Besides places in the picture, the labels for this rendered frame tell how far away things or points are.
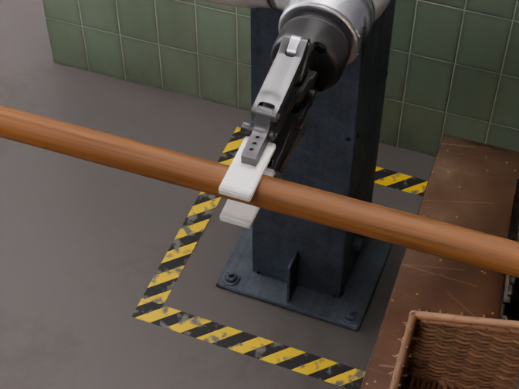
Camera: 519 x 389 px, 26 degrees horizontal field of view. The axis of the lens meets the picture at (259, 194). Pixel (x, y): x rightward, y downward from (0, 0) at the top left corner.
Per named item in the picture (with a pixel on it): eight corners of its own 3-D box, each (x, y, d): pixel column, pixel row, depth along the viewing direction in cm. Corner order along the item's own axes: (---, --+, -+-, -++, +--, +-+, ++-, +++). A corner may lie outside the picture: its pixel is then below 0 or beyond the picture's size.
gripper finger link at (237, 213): (245, 161, 106) (245, 166, 107) (218, 215, 102) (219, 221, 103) (276, 169, 106) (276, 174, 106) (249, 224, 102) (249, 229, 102)
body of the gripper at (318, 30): (354, 18, 111) (325, 79, 105) (349, 79, 118) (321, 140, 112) (283, 1, 113) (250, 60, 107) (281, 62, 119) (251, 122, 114)
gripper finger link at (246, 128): (317, 81, 111) (317, 69, 110) (279, 146, 103) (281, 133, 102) (279, 72, 112) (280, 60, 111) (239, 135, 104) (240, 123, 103)
